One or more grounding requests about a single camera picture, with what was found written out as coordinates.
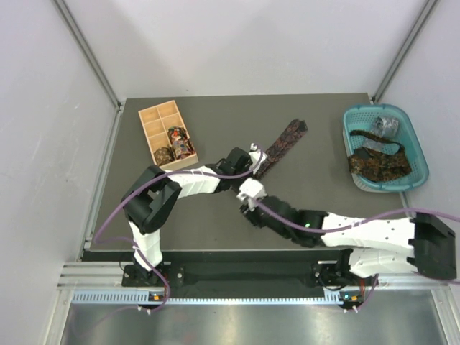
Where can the wooden compartment box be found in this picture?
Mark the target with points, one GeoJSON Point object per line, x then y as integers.
{"type": "Point", "coordinates": [155, 121]}

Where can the brown patterned rolled tie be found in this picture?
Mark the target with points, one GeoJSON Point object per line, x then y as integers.
{"type": "Point", "coordinates": [163, 156]}

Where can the dark purple patterned tie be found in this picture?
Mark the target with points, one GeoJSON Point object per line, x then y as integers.
{"type": "Point", "coordinates": [292, 134]}

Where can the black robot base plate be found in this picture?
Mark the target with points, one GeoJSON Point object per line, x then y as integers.
{"type": "Point", "coordinates": [250, 274]}

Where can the grey patterned tie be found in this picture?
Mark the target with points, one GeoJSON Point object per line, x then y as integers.
{"type": "Point", "coordinates": [382, 126]}

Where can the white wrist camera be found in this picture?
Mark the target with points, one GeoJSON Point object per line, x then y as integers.
{"type": "Point", "coordinates": [251, 191]}
{"type": "Point", "coordinates": [258, 157]}

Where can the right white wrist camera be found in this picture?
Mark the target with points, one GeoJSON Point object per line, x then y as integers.
{"type": "Point", "coordinates": [251, 191]}

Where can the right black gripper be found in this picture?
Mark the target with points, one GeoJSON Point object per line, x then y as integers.
{"type": "Point", "coordinates": [252, 215]}

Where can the colourful rolled tie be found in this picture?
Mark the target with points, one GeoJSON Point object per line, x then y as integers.
{"type": "Point", "coordinates": [180, 142]}

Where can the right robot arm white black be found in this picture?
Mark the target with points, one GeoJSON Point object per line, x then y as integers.
{"type": "Point", "coordinates": [382, 244]}

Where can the right aluminium frame post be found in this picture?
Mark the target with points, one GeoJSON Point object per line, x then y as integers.
{"type": "Point", "coordinates": [421, 20]}

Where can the left aluminium frame post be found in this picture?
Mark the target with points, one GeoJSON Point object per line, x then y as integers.
{"type": "Point", "coordinates": [82, 43]}

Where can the teal plastic basket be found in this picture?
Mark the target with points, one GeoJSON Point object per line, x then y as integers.
{"type": "Point", "coordinates": [360, 117]}

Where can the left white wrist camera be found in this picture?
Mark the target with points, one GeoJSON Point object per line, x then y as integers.
{"type": "Point", "coordinates": [258, 157]}

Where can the aluminium frame post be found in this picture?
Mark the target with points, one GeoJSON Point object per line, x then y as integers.
{"type": "Point", "coordinates": [82, 43]}
{"type": "Point", "coordinates": [421, 20]}

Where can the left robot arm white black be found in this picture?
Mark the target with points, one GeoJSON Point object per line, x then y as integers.
{"type": "Point", "coordinates": [151, 199]}

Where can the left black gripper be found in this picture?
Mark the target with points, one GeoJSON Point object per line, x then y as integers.
{"type": "Point", "coordinates": [236, 188]}

